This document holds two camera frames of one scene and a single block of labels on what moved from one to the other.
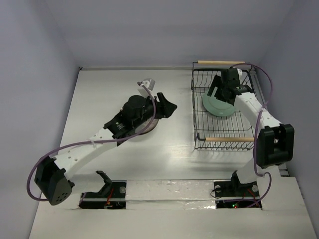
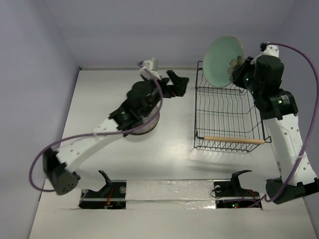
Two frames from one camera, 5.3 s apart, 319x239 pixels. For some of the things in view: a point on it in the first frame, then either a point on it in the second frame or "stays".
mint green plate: [217, 107] to [220, 51]
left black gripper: [163, 108] to [178, 89]
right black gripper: [220, 91] to [239, 72]
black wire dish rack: [218, 123] stays
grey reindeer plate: [154, 123] stays
